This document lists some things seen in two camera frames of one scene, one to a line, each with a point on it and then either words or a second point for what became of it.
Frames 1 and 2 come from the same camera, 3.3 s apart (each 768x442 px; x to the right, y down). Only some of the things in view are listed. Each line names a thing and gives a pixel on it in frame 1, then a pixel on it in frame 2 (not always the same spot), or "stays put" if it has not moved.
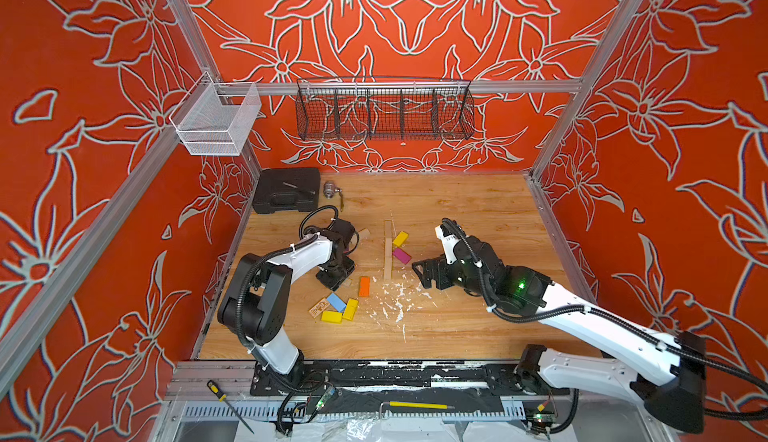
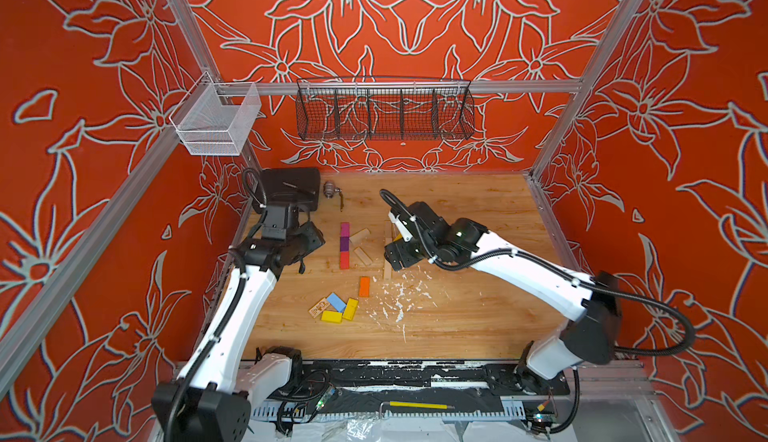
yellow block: x=350 y=309 stays put
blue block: x=336 y=302 stays put
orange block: x=364 y=286 stays put
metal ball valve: x=329 y=189 stays put
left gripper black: x=332 y=282 -> x=314 y=235
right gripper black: x=443 y=279 -> x=393 y=253
